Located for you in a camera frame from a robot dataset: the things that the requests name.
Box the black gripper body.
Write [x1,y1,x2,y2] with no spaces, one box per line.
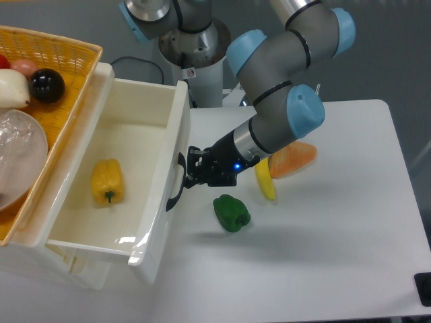
[202,131,259,187]

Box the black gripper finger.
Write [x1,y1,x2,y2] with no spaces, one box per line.
[187,146,205,175]
[183,174,206,189]

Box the white top drawer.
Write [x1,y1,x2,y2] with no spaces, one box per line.
[62,79,191,283]

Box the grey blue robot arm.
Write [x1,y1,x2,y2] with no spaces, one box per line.
[119,1,356,188]

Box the white drawer cabinet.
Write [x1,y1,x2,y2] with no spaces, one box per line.
[1,63,114,289]

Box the yellow banana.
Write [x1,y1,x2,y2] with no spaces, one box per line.
[255,158,275,201]

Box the green bell pepper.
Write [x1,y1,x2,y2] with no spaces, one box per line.
[213,194,251,233]

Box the orange triangular bread slice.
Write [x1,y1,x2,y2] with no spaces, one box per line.
[269,141,317,179]

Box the yellow bell pepper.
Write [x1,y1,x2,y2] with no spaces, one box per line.
[90,159,125,205]

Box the yellow woven basket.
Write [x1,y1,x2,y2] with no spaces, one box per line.
[1,26,102,246]

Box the black ball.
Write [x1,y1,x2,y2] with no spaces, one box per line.
[28,68,65,104]

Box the clear plastic wrapped bowl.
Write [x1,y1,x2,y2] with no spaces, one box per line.
[1,109,48,210]

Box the pink toy fruit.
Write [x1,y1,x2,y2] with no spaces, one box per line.
[10,59,39,79]

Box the white toy radish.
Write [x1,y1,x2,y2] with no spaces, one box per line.
[1,69,30,108]

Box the red toy tomato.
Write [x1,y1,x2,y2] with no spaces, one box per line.
[0,54,10,69]

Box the black corner clamp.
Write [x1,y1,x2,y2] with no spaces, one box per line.
[414,272,431,307]

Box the metal table bracket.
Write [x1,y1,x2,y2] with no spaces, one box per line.
[222,83,250,107]

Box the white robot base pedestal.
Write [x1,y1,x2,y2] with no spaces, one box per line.
[158,18,231,108]

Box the black cable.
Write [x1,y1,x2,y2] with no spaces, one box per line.
[110,56,165,85]

